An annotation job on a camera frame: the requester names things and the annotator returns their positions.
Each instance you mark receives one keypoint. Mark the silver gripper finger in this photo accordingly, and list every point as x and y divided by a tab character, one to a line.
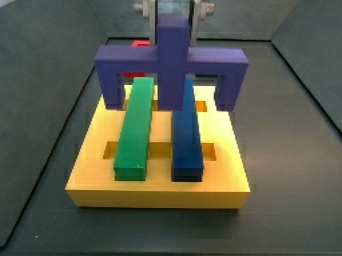
148	7
201	9

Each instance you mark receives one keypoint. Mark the purple cross-shaped block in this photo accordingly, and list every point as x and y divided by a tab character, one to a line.
172	59

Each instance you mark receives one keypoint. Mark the yellow slotted board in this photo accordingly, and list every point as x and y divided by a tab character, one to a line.
224	188

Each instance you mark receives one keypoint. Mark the red interlocking block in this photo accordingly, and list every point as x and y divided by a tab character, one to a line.
140	43

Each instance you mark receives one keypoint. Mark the green long bar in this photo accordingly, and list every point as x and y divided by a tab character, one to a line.
132	156

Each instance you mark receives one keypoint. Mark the blue long bar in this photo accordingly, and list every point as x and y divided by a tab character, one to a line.
188	156

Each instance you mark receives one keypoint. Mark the black angle bracket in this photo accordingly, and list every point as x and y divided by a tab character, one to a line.
206	77

